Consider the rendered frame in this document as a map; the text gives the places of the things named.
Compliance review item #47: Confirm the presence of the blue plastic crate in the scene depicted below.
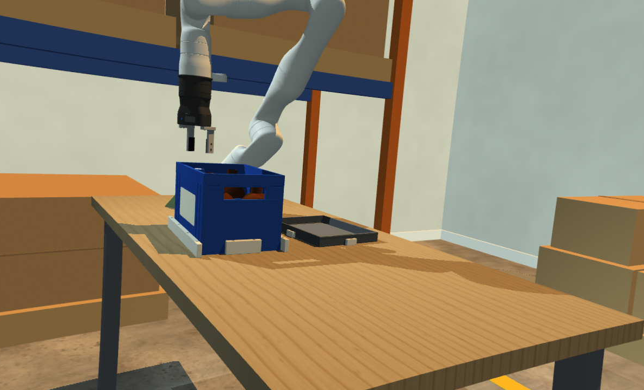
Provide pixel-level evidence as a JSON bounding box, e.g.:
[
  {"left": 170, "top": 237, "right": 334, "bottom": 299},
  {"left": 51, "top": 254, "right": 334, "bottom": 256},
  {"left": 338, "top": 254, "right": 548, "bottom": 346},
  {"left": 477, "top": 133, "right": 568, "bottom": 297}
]
[{"left": 174, "top": 162, "right": 285, "bottom": 255}]

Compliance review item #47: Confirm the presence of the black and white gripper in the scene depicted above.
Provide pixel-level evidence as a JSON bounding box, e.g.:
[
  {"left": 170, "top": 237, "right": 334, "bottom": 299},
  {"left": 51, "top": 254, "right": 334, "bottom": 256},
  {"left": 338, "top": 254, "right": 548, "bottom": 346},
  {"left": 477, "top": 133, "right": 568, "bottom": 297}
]
[{"left": 177, "top": 53, "right": 227, "bottom": 153}]

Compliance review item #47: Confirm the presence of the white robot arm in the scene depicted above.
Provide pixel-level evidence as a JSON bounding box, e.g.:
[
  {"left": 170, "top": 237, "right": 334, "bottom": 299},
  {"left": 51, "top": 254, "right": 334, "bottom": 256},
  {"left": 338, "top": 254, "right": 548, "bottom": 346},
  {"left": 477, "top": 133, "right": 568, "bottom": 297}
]
[{"left": 180, "top": 0, "right": 346, "bottom": 168}]

